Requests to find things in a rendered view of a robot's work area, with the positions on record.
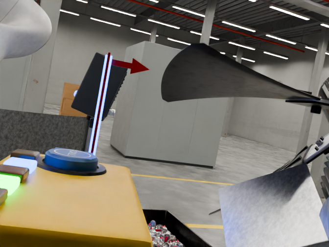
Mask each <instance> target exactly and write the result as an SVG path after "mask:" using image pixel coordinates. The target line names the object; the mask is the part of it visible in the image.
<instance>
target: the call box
mask: <svg viewBox="0 0 329 247"><path fill-rule="evenodd" d="M44 159H45V154H40V157H39V158H38V159H37V160H36V161H37V167H36V169H35V170H34V171H33V172H32V173H30V174H29V176H28V177H27V178H26V179H25V180H24V181H23V183H20V185H19V186H18V188H17V189H16V190H15V191H14V192H13V193H12V194H11V195H8V196H7V199H6V201H5V202H4V203H3V204H2V205H1V206H0V247H153V243H152V238H151V235H150V232H149V229H148V226H147V223H146V220H145V216H144V213H143V210H142V207H141V203H140V200H139V197H138V194H137V191H136V188H135V184H134V182H133V179H132V176H131V172H130V169H129V168H127V167H124V166H117V165H110V164H104V163H98V164H97V169H96V170H94V171H74V170H66V169H61V168H57V167H53V166H50V165H47V164H45V163H44Z"/></svg>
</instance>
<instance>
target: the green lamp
mask: <svg viewBox="0 0 329 247"><path fill-rule="evenodd" d="M19 185H20V178H19V177H16V176H9V175H2V174H0V188H5V189H7V190H8V195H11V194H12V193H13V192H14V191H15V190H16V189H17V188H18V186H19Z"/></svg>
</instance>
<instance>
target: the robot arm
mask: <svg viewBox="0 0 329 247"><path fill-rule="evenodd" d="M51 30H52V27H51V21H50V19H49V17H48V15H47V14H46V12H45V11H44V10H43V9H42V8H41V7H40V6H39V5H38V4H37V3H36V2H35V1H34V0H0V61H1V60H3V59H10V58H19V57H24V56H28V55H30V54H33V53H35V52H36V51H38V50H40V49H41V48H42V47H43V46H44V45H46V44H47V42H48V40H49V39H50V37H51Z"/></svg>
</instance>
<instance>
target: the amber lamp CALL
mask: <svg viewBox="0 0 329 247"><path fill-rule="evenodd" d="M10 157H16V158H22V159H29V160H37V159H38V158H39V157H40V153H39V152H38V151H31V150H25V149H16V150H14V151H13V152H11V155H10Z"/></svg>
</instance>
